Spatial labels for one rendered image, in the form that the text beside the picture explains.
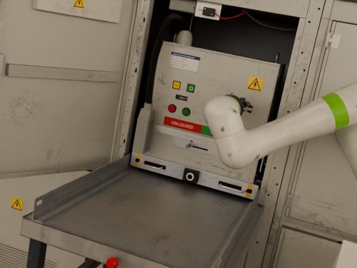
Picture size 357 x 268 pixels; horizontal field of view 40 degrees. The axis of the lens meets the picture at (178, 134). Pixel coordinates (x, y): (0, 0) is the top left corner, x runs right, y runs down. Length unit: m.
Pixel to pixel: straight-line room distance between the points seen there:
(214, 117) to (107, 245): 0.48
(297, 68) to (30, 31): 0.95
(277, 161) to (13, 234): 1.27
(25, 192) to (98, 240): 0.96
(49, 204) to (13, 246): 0.93
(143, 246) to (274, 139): 0.50
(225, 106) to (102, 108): 0.67
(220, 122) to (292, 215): 0.60
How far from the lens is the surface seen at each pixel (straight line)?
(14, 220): 2.40
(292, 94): 1.84
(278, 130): 1.51
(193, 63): 1.92
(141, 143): 1.90
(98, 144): 2.02
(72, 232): 1.44
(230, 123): 1.46
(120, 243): 1.41
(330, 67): 1.81
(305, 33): 1.84
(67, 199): 1.64
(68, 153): 1.95
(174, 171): 1.99
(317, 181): 1.87
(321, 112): 1.55
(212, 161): 1.94
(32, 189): 2.29
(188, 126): 1.95
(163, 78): 1.96
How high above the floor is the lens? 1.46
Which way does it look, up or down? 12 degrees down
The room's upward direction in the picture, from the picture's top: 11 degrees clockwise
